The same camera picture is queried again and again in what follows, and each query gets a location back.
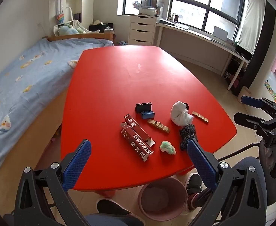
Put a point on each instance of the person's left leg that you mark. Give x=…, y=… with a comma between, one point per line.
x=114, y=220

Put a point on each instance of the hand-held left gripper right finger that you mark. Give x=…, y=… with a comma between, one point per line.
x=202, y=164

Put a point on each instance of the pile of plush toys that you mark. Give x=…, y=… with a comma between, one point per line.
x=67, y=29

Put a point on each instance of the white desk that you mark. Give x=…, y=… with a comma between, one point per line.
x=199, y=35

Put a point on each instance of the rainbow striped toy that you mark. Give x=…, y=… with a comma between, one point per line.
x=60, y=18

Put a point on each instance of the person's left shoe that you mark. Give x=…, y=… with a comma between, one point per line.
x=109, y=207

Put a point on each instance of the black fuzzy-tipped rod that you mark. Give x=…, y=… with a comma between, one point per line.
x=241, y=149

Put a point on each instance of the gold wooden block strip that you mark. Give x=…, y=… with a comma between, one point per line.
x=200, y=117
x=159, y=126

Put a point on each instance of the row of books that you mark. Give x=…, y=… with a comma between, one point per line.
x=152, y=1

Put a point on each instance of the blue slippers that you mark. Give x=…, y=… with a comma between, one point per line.
x=122, y=43

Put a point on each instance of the black-framed window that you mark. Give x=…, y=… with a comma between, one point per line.
x=189, y=7

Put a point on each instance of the bed with blue sheet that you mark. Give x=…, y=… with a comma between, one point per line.
x=22, y=87

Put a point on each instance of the white cloth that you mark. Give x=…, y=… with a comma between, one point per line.
x=179, y=114

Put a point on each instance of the white box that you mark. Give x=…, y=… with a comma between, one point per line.
x=220, y=32

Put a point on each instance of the black tall panel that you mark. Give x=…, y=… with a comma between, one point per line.
x=262, y=51

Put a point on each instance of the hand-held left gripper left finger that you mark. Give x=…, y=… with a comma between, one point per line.
x=78, y=164

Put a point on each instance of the red carton with white print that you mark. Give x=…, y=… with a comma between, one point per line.
x=138, y=146

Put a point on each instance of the person's right shoe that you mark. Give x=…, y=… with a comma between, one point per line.
x=194, y=183

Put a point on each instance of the person's leg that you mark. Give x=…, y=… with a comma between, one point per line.
x=241, y=162
x=114, y=220

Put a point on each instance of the white curved tube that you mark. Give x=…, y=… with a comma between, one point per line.
x=70, y=10

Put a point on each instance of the beige waste bin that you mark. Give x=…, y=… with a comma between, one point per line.
x=245, y=92

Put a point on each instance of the green and white paper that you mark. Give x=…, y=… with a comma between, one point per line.
x=168, y=147

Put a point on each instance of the black and blue phone stand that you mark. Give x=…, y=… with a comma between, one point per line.
x=144, y=110

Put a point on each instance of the black netted bundle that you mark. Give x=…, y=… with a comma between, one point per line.
x=188, y=131

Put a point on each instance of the colourful wall sticker chart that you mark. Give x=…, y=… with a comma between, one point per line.
x=270, y=90

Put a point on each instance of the white curtain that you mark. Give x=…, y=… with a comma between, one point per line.
x=249, y=26

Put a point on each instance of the person's right forearm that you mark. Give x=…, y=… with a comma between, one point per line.
x=272, y=164

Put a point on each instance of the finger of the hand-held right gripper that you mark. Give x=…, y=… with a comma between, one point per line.
x=252, y=101
x=247, y=120

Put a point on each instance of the white drawer cabinet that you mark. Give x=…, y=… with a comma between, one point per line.
x=141, y=29

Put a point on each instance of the person's shoe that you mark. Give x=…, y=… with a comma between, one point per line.
x=194, y=183
x=109, y=207

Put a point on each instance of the black storage box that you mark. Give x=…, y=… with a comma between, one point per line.
x=98, y=27

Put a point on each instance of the small white plush toy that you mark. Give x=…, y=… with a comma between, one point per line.
x=72, y=63

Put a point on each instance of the person's right leg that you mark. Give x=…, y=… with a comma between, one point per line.
x=241, y=162

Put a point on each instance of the white basin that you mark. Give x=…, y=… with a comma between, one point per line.
x=147, y=11

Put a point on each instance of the red table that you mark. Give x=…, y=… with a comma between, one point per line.
x=119, y=82

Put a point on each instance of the pink waste bin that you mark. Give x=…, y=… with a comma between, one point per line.
x=162, y=207

